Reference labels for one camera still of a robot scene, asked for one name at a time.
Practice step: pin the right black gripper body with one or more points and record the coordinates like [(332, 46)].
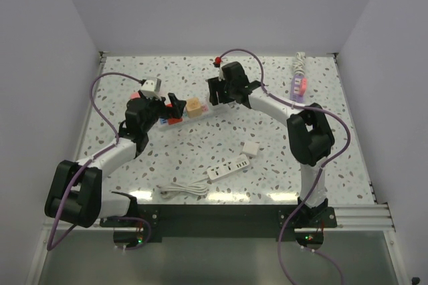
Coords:
[(217, 86)]

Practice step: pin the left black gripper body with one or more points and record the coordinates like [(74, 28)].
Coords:
[(156, 110)]

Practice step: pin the small white cube adapter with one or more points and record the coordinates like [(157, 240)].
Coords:
[(250, 148)]

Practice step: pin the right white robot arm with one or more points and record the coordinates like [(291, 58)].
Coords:
[(309, 133)]

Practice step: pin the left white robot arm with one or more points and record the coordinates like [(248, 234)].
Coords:
[(76, 194)]

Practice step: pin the pink plug adapter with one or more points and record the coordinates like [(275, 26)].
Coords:
[(303, 86)]

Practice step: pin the red cube socket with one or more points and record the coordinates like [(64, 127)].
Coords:
[(174, 114)]

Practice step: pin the beige dragon cube socket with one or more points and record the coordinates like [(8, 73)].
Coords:
[(194, 108)]

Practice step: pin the pink triangular power strip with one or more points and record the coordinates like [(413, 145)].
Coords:
[(134, 95)]

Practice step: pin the long white power strip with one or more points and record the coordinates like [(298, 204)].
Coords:
[(208, 111)]

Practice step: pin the white usb power strip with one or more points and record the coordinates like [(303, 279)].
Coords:
[(227, 168)]

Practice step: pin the purple power strip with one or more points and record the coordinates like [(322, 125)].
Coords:
[(295, 88)]

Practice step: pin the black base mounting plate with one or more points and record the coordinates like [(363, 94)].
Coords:
[(157, 222)]

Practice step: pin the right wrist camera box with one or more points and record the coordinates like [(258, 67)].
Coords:
[(221, 75)]

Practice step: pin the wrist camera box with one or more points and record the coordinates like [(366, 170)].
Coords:
[(221, 75), (151, 87)]

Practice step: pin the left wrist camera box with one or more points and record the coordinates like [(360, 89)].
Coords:
[(151, 87)]

